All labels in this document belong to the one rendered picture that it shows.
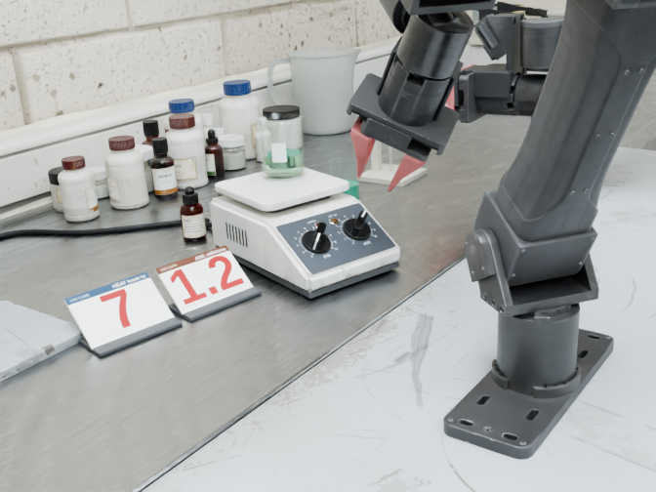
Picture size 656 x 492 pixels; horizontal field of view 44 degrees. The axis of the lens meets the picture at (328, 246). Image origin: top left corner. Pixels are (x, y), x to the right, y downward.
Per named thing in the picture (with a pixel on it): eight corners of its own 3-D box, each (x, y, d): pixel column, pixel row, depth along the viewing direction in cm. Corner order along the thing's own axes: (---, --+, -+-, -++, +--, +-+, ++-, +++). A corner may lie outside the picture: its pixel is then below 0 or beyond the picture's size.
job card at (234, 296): (262, 294, 87) (259, 258, 86) (190, 321, 82) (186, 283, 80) (227, 278, 91) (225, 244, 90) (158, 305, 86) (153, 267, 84)
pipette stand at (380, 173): (427, 173, 127) (427, 91, 123) (402, 186, 121) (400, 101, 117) (383, 168, 132) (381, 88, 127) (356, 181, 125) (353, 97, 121)
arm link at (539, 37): (526, 23, 101) (625, 18, 100) (516, 17, 109) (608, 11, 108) (524, 117, 105) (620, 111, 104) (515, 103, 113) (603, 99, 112)
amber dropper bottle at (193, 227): (181, 236, 106) (175, 184, 103) (204, 232, 106) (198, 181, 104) (184, 243, 103) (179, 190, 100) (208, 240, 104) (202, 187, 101)
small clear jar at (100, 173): (97, 201, 122) (93, 174, 120) (81, 198, 124) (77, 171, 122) (117, 194, 125) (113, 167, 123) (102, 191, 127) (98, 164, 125)
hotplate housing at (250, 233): (403, 269, 91) (402, 201, 89) (308, 304, 84) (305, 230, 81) (290, 224, 108) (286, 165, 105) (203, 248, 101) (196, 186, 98)
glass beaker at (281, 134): (313, 181, 96) (309, 113, 94) (270, 187, 95) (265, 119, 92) (296, 169, 102) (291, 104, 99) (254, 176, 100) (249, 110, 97)
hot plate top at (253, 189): (353, 189, 94) (353, 182, 94) (266, 213, 87) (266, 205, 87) (294, 170, 103) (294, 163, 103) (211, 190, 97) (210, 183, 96)
